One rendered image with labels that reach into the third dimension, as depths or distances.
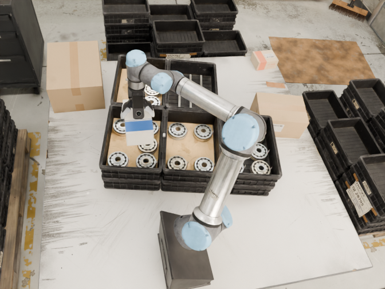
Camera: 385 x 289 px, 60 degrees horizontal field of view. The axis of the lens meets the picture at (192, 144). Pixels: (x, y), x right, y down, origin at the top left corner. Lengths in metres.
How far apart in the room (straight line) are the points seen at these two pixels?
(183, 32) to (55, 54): 1.26
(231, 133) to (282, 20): 3.46
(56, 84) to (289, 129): 1.38
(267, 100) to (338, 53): 2.28
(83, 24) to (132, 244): 2.79
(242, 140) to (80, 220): 0.99
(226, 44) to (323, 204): 1.80
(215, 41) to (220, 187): 2.20
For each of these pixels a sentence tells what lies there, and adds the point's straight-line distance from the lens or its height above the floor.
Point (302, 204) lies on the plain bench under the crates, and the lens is 1.96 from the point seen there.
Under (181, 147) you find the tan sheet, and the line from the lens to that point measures 1.80.
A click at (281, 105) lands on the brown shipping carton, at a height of 0.86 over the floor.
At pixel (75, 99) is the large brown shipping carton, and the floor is 0.81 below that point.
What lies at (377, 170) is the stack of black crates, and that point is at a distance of 2.64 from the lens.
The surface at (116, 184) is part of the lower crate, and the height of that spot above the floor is 0.76.
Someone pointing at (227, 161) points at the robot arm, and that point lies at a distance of 1.14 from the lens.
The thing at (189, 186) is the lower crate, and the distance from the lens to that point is 1.75.
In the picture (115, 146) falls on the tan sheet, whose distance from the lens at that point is 1.80.
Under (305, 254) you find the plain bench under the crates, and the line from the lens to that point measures 1.85.
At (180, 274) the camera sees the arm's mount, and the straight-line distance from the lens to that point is 1.39.
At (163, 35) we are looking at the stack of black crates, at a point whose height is 0.49.
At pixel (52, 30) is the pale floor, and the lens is 3.93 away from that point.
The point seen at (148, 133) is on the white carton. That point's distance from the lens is 1.46.
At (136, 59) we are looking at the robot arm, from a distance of 1.28.
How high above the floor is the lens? 2.31
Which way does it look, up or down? 55 degrees down
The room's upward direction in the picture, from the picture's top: 12 degrees clockwise
